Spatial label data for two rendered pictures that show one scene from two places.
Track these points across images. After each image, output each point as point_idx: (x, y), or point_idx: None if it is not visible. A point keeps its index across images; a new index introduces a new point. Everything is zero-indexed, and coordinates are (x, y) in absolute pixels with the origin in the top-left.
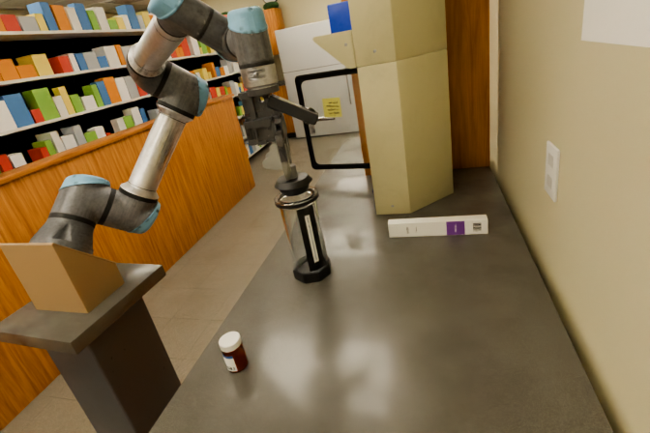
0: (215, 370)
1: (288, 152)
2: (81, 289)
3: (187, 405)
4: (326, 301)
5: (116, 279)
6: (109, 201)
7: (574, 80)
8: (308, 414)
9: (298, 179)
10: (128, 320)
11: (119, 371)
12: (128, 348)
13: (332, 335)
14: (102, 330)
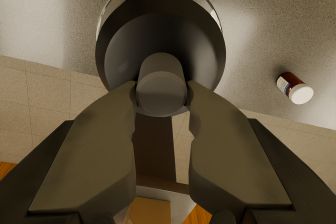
0: (280, 97)
1: (122, 126)
2: (167, 222)
3: (304, 108)
4: None
5: (137, 204)
6: None
7: None
8: None
9: (197, 48)
10: (145, 170)
11: (166, 153)
12: (155, 157)
13: None
14: (180, 184)
